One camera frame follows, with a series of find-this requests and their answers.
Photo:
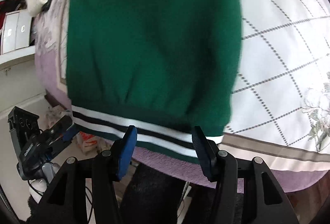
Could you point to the purple floral bed blanket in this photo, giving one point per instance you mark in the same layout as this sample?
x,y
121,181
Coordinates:
x,y
180,167

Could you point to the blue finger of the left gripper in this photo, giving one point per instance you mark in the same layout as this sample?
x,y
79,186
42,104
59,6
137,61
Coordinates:
x,y
70,133

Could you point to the green varsity jacket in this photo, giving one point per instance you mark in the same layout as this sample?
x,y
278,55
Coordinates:
x,y
163,66

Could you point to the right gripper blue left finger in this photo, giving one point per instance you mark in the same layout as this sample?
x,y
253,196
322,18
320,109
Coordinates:
x,y
64,200

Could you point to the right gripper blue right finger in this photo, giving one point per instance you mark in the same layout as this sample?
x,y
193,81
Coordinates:
x,y
264,200

